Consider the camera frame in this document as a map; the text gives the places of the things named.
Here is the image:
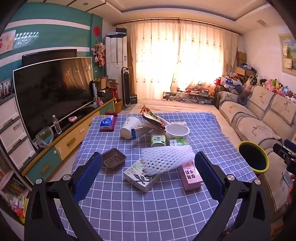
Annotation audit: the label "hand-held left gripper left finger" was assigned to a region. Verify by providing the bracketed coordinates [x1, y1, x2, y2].
[24, 152, 103, 241]

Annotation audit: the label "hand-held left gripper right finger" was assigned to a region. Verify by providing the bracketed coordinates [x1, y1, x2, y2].
[194, 152, 271, 241]

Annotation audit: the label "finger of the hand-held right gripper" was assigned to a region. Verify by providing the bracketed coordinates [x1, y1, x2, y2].
[284, 139, 296, 154]
[273, 143, 288, 160]

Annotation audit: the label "pink carton box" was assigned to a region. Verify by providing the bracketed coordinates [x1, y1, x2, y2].
[178, 160, 204, 192]

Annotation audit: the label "yellow rimmed black waste bin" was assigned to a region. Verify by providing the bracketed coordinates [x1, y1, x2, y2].
[236, 141, 270, 174]

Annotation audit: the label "brown plastic food tray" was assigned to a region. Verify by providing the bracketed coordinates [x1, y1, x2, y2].
[101, 149, 127, 172]

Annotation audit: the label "clear bottle with green label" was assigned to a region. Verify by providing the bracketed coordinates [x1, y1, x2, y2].
[169, 138, 191, 147]

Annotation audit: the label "white foam fruit net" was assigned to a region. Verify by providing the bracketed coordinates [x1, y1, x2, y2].
[141, 144, 195, 178]

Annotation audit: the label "white box with leaf print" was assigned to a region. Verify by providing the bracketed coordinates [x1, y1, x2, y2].
[123, 159, 162, 193]

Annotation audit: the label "white plastic bowl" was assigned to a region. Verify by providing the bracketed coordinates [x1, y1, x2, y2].
[165, 123, 190, 141]

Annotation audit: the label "green white can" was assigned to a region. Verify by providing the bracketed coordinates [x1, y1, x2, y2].
[150, 134, 167, 148]

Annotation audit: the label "large white paper cup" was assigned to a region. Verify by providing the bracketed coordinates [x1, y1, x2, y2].
[120, 115, 145, 140]

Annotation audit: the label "orange brown snack bag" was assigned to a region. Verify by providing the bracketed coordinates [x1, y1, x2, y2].
[139, 104, 167, 134]

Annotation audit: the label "person's right hand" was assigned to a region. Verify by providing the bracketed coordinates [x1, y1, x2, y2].
[287, 173, 296, 205]

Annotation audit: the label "beige sofa with covers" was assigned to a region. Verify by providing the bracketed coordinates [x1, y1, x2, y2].
[214, 85, 296, 223]

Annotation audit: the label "teal and yellow tv cabinet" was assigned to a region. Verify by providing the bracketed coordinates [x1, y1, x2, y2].
[21, 97, 116, 186]

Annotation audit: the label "blue tissue pack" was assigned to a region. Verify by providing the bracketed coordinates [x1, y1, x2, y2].
[100, 116, 114, 130]

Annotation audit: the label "clear plastic bag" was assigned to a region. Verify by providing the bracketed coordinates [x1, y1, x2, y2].
[35, 126, 54, 149]

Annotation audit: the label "dark red tray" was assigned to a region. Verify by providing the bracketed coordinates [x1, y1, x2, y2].
[99, 112, 118, 132]

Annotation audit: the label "blue checked tablecloth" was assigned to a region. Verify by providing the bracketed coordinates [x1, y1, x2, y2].
[57, 112, 258, 237]

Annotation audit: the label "clear water bottle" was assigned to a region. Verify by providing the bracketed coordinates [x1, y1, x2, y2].
[52, 115, 62, 135]

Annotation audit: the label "row of plush toys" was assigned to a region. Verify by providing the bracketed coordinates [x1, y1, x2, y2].
[240, 74, 296, 103]

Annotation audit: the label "grey plush toy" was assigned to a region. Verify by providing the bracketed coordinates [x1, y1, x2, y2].
[237, 89, 249, 105]

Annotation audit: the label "pile of colourful books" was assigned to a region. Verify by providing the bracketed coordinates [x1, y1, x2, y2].
[0, 158, 29, 223]

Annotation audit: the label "star print bag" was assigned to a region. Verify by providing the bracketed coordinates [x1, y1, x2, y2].
[221, 76, 242, 90]

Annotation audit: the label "low glass table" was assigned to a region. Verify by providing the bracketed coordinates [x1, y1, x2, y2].
[162, 89, 215, 105]

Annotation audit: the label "white plastic drawer unit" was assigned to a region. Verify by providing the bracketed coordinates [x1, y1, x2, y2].
[0, 94, 37, 172]

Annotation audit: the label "large curved television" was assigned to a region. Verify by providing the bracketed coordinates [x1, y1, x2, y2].
[13, 57, 94, 142]

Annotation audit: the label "framed flower painting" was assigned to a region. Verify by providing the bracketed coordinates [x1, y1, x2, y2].
[278, 34, 296, 76]

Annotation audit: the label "brown cardboard box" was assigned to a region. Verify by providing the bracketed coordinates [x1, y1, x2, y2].
[107, 79, 120, 90]
[94, 76, 109, 91]

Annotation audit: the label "black tower fan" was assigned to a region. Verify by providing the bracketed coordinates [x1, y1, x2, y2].
[121, 67, 133, 110]

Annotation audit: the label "stack of cardboard boxes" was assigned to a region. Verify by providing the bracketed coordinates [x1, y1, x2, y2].
[236, 51, 247, 77]

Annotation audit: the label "cream embroidered curtain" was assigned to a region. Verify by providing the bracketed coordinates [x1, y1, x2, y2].
[127, 20, 238, 102]

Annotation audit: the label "hanging artificial flowers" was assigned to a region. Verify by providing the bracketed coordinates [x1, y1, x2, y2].
[91, 39, 106, 67]

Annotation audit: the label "white standing air conditioner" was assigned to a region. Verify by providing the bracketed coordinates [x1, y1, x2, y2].
[105, 34, 128, 102]

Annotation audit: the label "black flat television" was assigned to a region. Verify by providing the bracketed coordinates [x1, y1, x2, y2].
[22, 49, 77, 67]

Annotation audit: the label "wooden curtain rod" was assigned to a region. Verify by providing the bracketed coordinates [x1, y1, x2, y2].
[112, 20, 243, 36]

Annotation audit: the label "small photo frame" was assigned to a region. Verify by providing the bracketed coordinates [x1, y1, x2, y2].
[0, 79, 12, 99]

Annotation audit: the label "pale wall poster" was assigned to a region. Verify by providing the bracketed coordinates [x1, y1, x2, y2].
[0, 30, 16, 55]

